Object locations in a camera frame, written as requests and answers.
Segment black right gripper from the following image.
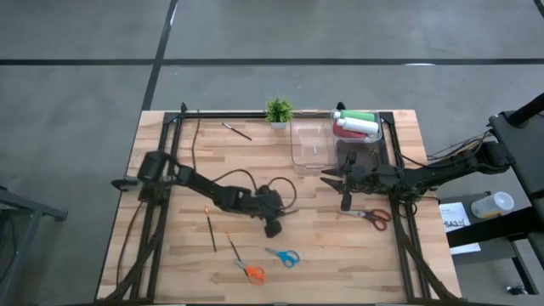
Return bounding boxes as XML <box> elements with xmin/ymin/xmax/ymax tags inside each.
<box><xmin>320</xmin><ymin>150</ymin><xmax>386</xmax><ymax>212</ymax></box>

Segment red paint bottle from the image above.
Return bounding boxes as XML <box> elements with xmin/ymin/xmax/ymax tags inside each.
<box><xmin>332</xmin><ymin>122</ymin><xmax>369</xmax><ymax>140</ymax></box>

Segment white paint bottle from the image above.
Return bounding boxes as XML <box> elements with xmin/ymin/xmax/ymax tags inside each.
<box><xmin>336</xmin><ymin>117</ymin><xmax>380</xmax><ymax>135</ymax></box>

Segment green paint bottle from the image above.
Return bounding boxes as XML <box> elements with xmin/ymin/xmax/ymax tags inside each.
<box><xmin>333</xmin><ymin>110</ymin><xmax>377</xmax><ymax>123</ymax></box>

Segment black paintbrush silver ferrule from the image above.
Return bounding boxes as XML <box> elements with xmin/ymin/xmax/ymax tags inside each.
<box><xmin>222</xmin><ymin>122</ymin><xmax>253</xmax><ymax>142</ymax></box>

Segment clear plastic bin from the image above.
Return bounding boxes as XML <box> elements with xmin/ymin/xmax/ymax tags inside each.
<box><xmin>290</xmin><ymin>109</ymin><xmax>339</xmax><ymax>176</ymax></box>

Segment smoky grey plastic bin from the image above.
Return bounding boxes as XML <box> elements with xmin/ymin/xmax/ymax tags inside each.
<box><xmin>335</xmin><ymin>139</ymin><xmax>386</xmax><ymax>171</ymax></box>

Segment frosted white plastic bin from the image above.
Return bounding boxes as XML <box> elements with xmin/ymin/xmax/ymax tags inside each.
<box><xmin>330</xmin><ymin>109</ymin><xmax>383</xmax><ymax>144</ymax></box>

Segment green plant in white pot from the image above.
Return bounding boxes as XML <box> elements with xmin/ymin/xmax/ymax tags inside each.
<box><xmin>265</xmin><ymin>96</ymin><xmax>294</xmax><ymax>131</ymax></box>

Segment white paper sheet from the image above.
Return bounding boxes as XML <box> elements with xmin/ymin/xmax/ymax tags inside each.
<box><xmin>438</xmin><ymin>201</ymin><xmax>482</xmax><ymax>256</ymax></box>

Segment translucent plastic cup with lid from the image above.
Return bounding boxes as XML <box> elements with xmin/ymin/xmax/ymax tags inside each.
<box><xmin>470</xmin><ymin>190</ymin><xmax>515</xmax><ymax>220</ymax></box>

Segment black equipment cart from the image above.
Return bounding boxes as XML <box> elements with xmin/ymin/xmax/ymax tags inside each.
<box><xmin>437</xmin><ymin>91</ymin><xmax>544</xmax><ymax>298</ymax></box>

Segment grey metal side table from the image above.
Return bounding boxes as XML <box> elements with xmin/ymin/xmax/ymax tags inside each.
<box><xmin>0</xmin><ymin>184</ymin><xmax>69</xmax><ymax>306</ymax></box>

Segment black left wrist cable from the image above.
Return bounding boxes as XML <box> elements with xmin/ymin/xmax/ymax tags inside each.
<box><xmin>212</xmin><ymin>168</ymin><xmax>298</xmax><ymax>213</ymax></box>

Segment blue-handled scissors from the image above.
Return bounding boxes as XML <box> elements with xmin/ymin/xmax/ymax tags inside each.
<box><xmin>264</xmin><ymin>246</ymin><xmax>301</xmax><ymax>269</ymax></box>

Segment dark red-handled scissors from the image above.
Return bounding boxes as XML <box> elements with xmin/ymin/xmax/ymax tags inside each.
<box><xmin>338</xmin><ymin>207</ymin><xmax>393</xmax><ymax>232</ymax></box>

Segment orange-handled scissors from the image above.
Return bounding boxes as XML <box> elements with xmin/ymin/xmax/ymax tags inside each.
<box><xmin>233</xmin><ymin>258</ymin><xmax>267</xmax><ymax>286</ymax></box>

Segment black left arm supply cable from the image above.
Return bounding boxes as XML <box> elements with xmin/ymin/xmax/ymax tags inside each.
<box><xmin>190</xmin><ymin>109</ymin><xmax>201</xmax><ymax>171</ymax></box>

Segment black aluminium table frame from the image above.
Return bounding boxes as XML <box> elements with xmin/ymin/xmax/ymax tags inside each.
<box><xmin>104</xmin><ymin>101</ymin><xmax>462</xmax><ymax>305</ymax></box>

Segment right arm supply cable bundle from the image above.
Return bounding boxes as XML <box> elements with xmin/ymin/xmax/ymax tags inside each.
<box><xmin>426</xmin><ymin>129</ymin><xmax>496</xmax><ymax>165</ymax></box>

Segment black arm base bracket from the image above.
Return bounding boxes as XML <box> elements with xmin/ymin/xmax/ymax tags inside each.
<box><xmin>110</xmin><ymin>177</ymin><xmax>141</xmax><ymax>191</ymax></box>

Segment brown cable along table edge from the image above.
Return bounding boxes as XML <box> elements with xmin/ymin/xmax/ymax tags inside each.
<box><xmin>115</xmin><ymin>200</ymin><xmax>145</xmax><ymax>290</ymax></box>

